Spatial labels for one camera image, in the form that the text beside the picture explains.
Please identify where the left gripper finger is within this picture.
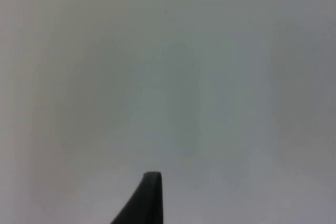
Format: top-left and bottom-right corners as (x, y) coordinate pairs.
(110, 172), (164, 224)

